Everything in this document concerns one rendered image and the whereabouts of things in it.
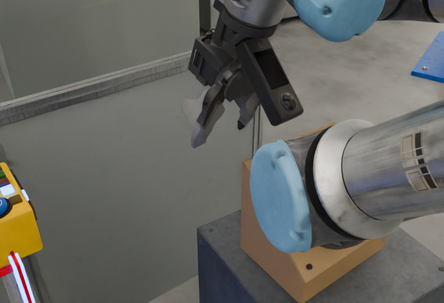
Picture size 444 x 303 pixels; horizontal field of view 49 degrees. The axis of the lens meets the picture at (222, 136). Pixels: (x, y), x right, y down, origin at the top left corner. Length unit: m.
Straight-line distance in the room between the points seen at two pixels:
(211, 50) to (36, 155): 0.81
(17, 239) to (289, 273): 0.43
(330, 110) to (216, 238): 2.46
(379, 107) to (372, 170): 2.93
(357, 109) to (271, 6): 2.71
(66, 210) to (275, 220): 1.06
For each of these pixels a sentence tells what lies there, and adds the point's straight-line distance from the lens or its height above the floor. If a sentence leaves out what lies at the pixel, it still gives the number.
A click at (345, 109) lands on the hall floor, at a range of 3.25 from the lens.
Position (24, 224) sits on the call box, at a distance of 0.84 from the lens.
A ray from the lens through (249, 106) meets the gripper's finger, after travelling 0.72.
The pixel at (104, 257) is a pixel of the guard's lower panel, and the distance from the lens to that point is 1.69.
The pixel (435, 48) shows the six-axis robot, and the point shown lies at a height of 0.04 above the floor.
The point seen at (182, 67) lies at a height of 0.98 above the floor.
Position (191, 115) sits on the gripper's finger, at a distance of 0.70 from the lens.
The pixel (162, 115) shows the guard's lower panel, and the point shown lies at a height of 0.83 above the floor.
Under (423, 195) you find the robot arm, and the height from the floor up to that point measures 1.35.
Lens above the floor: 1.59
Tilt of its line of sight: 33 degrees down
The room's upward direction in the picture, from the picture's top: straight up
